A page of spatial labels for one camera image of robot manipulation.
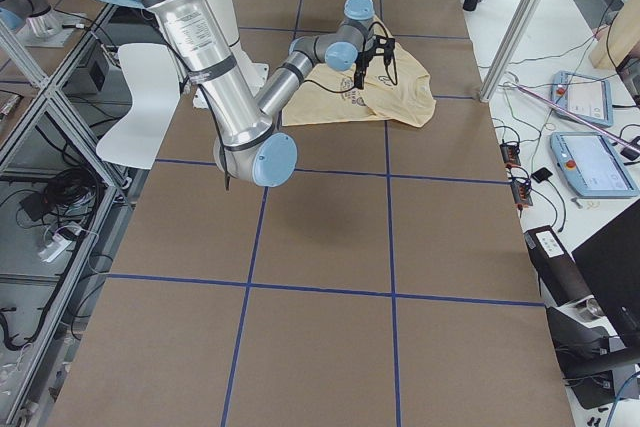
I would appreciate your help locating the black monitor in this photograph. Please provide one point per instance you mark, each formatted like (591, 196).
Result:
(609, 263)

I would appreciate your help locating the aluminium frame post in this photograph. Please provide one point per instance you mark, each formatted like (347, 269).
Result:
(514, 33)

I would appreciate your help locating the metal stick green handle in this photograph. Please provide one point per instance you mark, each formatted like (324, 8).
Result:
(574, 117)

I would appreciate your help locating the blue teach pendant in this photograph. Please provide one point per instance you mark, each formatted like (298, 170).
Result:
(591, 166)
(585, 96)

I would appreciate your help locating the white chair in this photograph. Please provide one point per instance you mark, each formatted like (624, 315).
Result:
(152, 79)

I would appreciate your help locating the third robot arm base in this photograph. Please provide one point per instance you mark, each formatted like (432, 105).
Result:
(35, 23)

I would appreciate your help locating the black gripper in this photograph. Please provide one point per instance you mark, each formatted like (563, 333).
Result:
(364, 57)

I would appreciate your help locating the near blue teach pendant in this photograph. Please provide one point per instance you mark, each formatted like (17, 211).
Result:
(591, 166)

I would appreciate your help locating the cream yellow long-sleeve shirt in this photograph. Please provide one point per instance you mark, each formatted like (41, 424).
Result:
(328, 96)

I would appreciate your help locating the far blue teach pendant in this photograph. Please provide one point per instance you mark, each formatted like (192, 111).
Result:
(585, 96)

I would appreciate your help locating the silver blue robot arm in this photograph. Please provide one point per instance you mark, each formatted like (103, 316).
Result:
(249, 146)

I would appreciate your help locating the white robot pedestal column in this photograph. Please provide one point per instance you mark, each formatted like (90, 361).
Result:
(255, 74)

